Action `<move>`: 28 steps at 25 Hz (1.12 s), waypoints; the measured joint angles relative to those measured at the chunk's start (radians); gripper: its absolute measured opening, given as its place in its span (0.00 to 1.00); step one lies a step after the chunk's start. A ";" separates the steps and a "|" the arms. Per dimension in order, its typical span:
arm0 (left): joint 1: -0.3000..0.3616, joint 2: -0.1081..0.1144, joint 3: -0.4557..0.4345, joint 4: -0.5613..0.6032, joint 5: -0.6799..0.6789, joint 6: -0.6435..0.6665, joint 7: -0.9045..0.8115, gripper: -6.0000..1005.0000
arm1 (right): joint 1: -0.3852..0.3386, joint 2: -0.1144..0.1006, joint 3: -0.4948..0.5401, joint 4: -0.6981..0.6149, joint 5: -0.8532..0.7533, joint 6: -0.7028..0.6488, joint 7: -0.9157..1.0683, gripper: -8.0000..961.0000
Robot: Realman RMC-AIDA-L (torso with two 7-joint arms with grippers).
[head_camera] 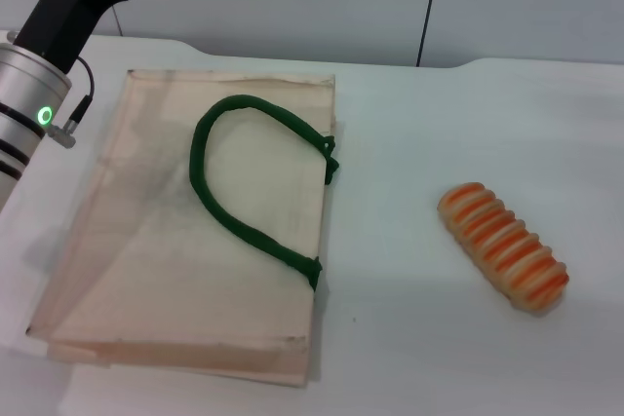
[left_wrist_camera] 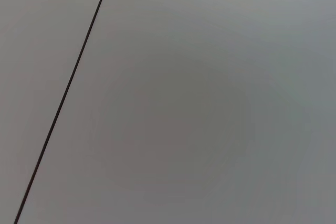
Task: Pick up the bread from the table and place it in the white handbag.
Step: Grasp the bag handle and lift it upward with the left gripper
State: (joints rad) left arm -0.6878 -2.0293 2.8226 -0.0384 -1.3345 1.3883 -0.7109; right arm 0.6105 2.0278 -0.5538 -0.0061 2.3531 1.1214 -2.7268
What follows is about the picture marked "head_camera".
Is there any cream handbag with green handle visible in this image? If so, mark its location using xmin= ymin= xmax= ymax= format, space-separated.
xmin=24 ymin=68 xmax=339 ymax=390

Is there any black vertical wall strip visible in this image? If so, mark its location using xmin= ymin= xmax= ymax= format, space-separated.
xmin=416 ymin=0 xmax=445 ymax=68

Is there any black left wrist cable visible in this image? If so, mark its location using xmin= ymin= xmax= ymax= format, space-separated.
xmin=66 ymin=55 xmax=97 ymax=132

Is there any orange striped bread loaf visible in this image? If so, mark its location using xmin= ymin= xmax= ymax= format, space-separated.
xmin=436 ymin=181 xmax=571 ymax=315

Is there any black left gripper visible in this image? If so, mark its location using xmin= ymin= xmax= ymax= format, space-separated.
xmin=13 ymin=0 xmax=164 ymax=72

